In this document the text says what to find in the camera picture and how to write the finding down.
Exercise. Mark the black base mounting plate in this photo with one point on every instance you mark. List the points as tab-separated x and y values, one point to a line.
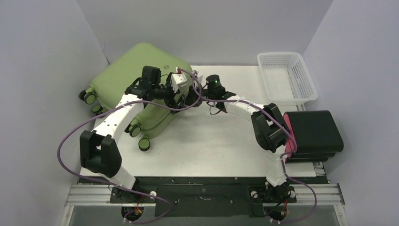
244	197

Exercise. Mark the black and pink storage organizer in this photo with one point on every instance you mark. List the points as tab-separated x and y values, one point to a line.
316	135

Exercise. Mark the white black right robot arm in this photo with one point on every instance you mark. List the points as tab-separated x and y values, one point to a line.
270	129

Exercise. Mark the green hard-shell suitcase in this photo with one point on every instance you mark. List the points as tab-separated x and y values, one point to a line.
109	86

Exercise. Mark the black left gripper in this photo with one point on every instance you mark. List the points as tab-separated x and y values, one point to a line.
171	100

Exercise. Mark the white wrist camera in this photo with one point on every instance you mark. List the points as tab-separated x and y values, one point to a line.
198	75
178	80

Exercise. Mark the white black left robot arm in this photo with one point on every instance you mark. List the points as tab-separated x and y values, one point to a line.
99	151

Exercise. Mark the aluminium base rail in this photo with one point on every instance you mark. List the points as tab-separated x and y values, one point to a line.
324	195

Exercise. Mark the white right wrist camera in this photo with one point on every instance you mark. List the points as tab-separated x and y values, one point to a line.
198	75

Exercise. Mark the white perforated plastic basket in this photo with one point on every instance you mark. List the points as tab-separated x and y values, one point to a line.
286	78

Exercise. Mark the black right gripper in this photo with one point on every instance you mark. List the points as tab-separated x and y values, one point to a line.
193	96

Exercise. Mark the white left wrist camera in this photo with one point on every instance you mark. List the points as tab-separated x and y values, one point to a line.
178	80

